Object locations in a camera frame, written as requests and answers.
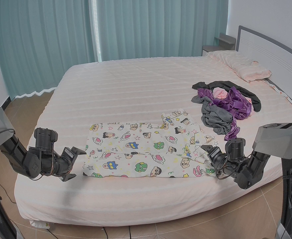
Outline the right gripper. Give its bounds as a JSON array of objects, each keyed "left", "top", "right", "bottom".
[{"left": 200, "top": 145, "right": 230, "bottom": 177}]

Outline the black cable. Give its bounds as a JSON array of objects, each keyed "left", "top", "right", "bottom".
[{"left": 0, "top": 128, "right": 15, "bottom": 144}]

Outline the grey bedside table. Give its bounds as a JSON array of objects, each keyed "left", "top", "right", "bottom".
[{"left": 202, "top": 33, "right": 236, "bottom": 57}]

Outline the blue-green curtain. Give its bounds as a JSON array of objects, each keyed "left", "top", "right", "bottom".
[
  {"left": 96, "top": 0, "right": 230, "bottom": 62},
  {"left": 0, "top": 0, "right": 100, "bottom": 101}
]

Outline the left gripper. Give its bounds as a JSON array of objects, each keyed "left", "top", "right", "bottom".
[{"left": 52, "top": 146, "right": 87, "bottom": 183}]

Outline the white printed pyjama top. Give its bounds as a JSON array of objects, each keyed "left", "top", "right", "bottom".
[{"left": 83, "top": 110, "right": 217, "bottom": 179}]

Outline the pale pink pillow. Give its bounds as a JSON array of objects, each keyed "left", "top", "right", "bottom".
[{"left": 206, "top": 50, "right": 272, "bottom": 83}]

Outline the window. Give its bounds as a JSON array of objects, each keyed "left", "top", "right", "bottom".
[{"left": 88, "top": 0, "right": 102, "bottom": 62}]

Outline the pile of clothes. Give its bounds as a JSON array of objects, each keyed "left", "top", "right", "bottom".
[{"left": 191, "top": 81, "right": 262, "bottom": 141}]

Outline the bed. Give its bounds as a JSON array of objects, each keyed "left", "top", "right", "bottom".
[{"left": 13, "top": 25, "right": 292, "bottom": 230}]

